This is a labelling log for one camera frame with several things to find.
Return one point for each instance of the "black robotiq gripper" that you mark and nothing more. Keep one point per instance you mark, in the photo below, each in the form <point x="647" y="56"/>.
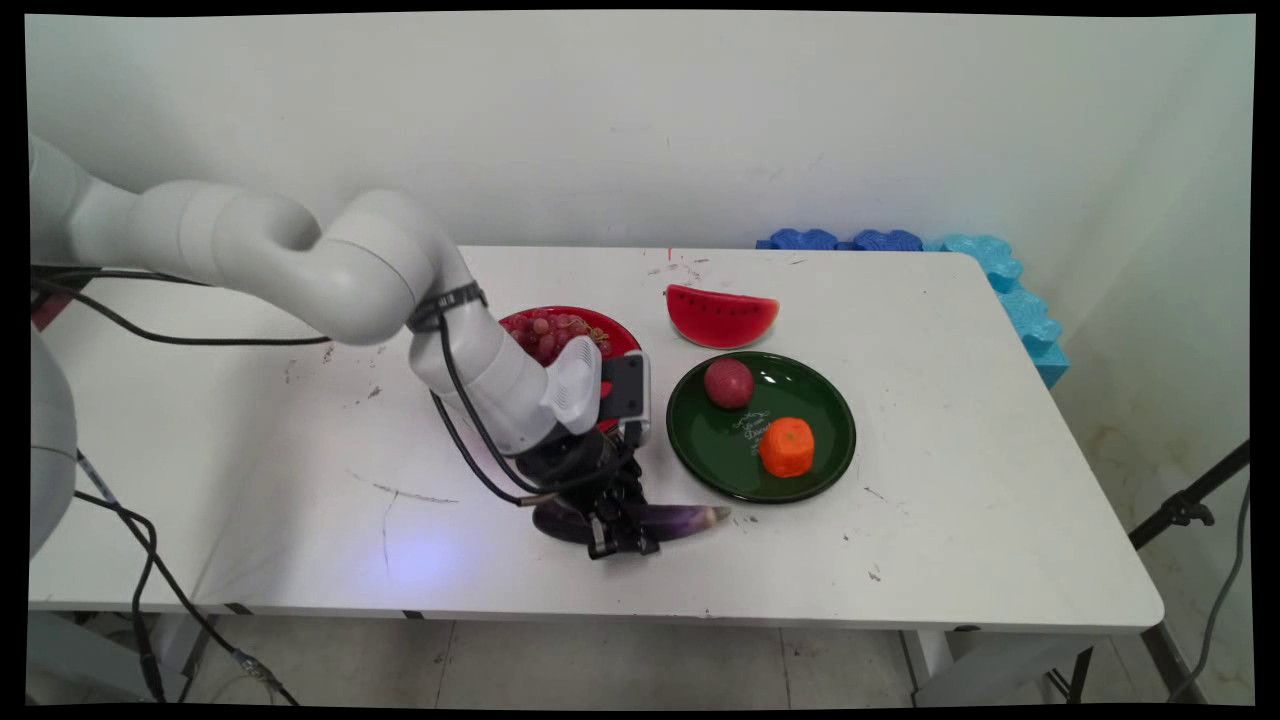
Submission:
<point x="580" y="470"/>

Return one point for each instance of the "purple eggplant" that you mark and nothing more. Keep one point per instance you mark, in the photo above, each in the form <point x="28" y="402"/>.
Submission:
<point x="690" y="521"/>

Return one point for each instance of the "white kinova robot arm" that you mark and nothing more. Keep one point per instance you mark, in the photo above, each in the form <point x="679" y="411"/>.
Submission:
<point x="350" y="270"/>

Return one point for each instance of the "dark green round plate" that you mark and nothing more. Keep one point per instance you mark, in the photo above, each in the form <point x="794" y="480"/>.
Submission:
<point x="730" y="455"/>

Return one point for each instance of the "red apple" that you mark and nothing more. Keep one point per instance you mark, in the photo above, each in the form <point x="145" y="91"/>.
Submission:
<point x="729" y="383"/>

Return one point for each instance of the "orange fruit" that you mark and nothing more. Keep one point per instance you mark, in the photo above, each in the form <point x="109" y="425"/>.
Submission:
<point x="787" y="448"/>

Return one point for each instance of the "red round plate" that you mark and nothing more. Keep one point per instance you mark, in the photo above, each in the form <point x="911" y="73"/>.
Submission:
<point x="620" y="335"/>

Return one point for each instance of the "bunch of red grapes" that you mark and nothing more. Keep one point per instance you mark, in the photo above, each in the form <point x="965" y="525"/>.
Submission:
<point x="545" y="335"/>

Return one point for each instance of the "red watermelon slice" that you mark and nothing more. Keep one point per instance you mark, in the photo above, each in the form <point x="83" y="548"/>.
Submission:
<point x="720" y="322"/>

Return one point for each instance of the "light blue foam mat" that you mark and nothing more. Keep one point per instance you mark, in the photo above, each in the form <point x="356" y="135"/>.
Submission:
<point x="1025" y="310"/>

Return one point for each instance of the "black tripod stand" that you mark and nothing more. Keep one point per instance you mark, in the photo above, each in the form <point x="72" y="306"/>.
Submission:
<point x="1185" y="510"/>

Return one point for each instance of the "white table leg frame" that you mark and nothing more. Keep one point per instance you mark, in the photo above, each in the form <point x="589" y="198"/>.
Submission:
<point x="100" y="655"/>
<point x="990" y="665"/>

